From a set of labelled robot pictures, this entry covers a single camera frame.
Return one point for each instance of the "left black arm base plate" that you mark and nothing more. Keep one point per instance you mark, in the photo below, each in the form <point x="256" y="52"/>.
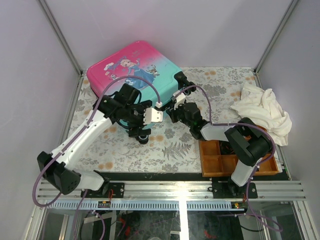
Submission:
<point x="111" y="190"/>

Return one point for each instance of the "white crumpled garment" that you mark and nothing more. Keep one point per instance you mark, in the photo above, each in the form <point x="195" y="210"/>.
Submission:
<point x="262" y="107"/>

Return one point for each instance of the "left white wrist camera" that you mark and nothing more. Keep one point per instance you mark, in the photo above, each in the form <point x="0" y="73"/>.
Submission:
<point x="152" y="115"/>

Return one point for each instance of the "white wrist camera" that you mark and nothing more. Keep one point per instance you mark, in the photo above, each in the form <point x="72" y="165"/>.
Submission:
<point x="152" y="115"/>
<point x="178" y="98"/>

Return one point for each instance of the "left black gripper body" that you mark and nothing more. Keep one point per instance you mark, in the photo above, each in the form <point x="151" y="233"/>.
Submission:
<point x="134" y="116"/>

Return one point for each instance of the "floral patterned table mat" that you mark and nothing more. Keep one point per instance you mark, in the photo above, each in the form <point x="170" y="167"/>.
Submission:
<point x="171" y="148"/>

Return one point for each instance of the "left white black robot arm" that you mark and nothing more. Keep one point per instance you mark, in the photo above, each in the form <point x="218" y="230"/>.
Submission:
<point x="59" y="167"/>

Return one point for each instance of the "aluminium rail frame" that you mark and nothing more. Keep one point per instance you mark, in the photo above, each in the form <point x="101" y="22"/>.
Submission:
<point x="165" y="195"/>

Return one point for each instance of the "pink teal suitcase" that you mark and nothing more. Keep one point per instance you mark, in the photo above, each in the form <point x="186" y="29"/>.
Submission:
<point x="143" y="67"/>

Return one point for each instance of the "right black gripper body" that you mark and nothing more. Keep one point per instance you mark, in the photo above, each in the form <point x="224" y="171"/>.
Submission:
<point x="179" y="114"/>

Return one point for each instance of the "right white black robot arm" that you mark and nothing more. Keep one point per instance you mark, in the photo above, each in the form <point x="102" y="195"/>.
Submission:
<point x="197" y="122"/>

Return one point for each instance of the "rolled black belt centre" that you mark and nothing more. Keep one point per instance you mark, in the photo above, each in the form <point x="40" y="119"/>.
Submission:
<point x="225" y="148"/>

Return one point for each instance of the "wooden compartment tray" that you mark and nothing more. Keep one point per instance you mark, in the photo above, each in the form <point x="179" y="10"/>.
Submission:
<point x="220" y="160"/>

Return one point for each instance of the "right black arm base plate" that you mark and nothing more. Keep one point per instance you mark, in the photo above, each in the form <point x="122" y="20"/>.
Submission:
<point x="227" y="190"/>

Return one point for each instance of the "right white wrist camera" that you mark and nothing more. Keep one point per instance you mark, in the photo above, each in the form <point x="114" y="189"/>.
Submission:
<point x="178" y="98"/>

